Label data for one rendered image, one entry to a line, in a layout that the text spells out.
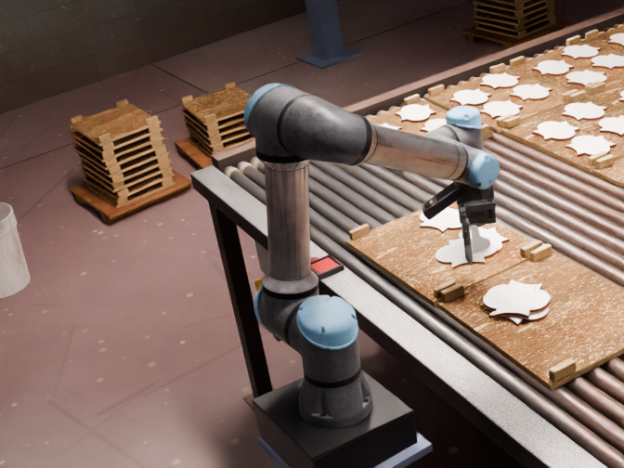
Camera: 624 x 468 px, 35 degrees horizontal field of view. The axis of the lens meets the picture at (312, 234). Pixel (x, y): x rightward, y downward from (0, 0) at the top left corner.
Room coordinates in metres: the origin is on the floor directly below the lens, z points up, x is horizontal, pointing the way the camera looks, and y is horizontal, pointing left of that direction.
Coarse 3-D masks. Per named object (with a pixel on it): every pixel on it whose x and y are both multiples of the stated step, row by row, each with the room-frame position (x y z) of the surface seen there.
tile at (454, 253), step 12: (456, 240) 2.04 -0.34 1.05; (492, 240) 2.00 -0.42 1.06; (444, 252) 2.01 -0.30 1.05; (456, 252) 1.99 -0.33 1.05; (480, 252) 1.97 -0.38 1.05; (492, 252) 1.95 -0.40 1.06; (444, 264) 1.96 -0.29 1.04; (456, 264) 1.94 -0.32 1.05; (468, 264) 1.94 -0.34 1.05; (480, 264) 1.93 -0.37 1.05
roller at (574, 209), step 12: (504, 180) 2.59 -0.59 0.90; (516, 180) 2.55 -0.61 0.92; (528, 192) 2.49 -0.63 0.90; (540, 192) 2.45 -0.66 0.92; (552, 192) 2.44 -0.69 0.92; (552, 204) 2.39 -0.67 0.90; (564, 204) 2.36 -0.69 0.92; (576, 204) 2.34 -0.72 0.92; (576, 216) 2.31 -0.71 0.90; (588, 216) 2.27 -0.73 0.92; (600, 216) 2.26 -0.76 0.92; (600, 228) 2.22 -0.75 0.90; (612, 228) 2.19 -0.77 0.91
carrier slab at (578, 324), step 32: (480, 288) 1.99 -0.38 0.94; (544, 288) 1.95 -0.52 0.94; (576, 288) 1.92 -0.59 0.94; (608, 288) 1.90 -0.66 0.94; (480, 320) 1.86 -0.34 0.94; (544, 320) 1.82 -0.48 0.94; (576, 320) 1.80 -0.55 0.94; (608, 320) 1.78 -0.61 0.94; (512, 352) 1.73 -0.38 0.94; (544, 352) 1.71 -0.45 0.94; (576, 352) 1.69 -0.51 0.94; (608, 352) 1.67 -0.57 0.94; (544, 384) 1.61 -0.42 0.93
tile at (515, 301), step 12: (504, 288) 1.94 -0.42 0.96; (516, 288) 1.93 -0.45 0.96; (528, 288) 1.92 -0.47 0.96; (492, 300) 1.90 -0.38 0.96; (504, 300) 1.89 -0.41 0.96; (516, 300) 1.88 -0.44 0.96; (528, 300) 1.87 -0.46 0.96; (540, 300) 1.86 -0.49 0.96; (504, 312) 1.84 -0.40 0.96; (516, 312) 1.83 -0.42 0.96; (528, 312) 1.83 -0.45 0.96
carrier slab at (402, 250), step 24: (408, 216) 2.41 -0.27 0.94; (360, 240) 2.33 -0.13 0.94; (384, 240) 2.30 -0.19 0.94; (408, 240) 2.28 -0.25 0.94; (432, 240) 2.26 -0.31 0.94; (528, 240) 2.17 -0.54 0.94; (384, 264) 2.18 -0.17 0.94; (408, 264) 2.16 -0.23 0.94; (432, 264) 2.14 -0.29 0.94; (504, 264) 2.08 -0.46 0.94; (408, 288) 2.07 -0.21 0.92; (432, 288) 2.03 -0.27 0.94
